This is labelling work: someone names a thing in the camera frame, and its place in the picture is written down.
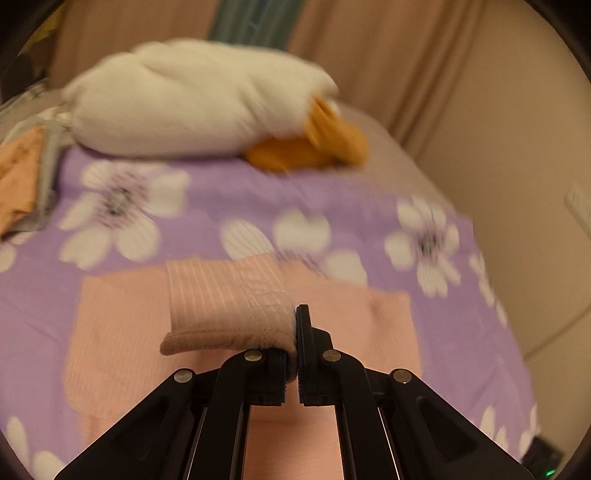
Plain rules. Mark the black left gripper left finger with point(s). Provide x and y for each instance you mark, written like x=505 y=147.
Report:
x=192 y=426

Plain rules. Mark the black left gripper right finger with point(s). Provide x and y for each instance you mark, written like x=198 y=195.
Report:
x=392 y=425

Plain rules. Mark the pink striped garment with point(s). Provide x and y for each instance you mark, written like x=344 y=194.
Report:
x=136 y=327

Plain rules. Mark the purple floral bed sheet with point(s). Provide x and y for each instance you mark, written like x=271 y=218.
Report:
x=114 y=216

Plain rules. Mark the white power strip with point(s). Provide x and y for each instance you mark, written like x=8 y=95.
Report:
x=577 y=201

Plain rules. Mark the orange folded garment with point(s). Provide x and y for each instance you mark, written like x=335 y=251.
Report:
x=20 y=166

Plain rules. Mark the grey folded garment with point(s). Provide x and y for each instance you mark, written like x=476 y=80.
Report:
x=57 y=140

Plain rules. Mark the white plush duck toy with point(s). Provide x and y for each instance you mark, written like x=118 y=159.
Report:
x=186 y=97

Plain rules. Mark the beige curtain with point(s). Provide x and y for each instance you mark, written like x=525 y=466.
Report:
x=396 y=60

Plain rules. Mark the blue window blind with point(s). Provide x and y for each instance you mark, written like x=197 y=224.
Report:
x=260 y=23

